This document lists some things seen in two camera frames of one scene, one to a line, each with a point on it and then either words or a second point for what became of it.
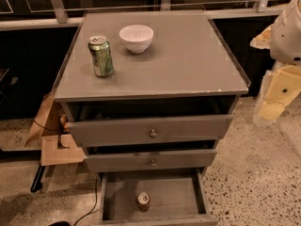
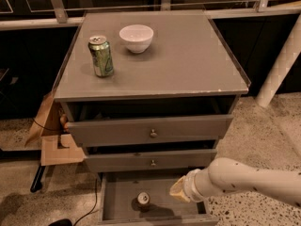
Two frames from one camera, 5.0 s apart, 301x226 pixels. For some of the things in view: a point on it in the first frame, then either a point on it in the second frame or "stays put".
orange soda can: x=142 y=201 stays put
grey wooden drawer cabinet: x=150 y=92 stays put
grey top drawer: x=93 y=134 stays put
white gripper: x=287 y=37 → x=190 y=185
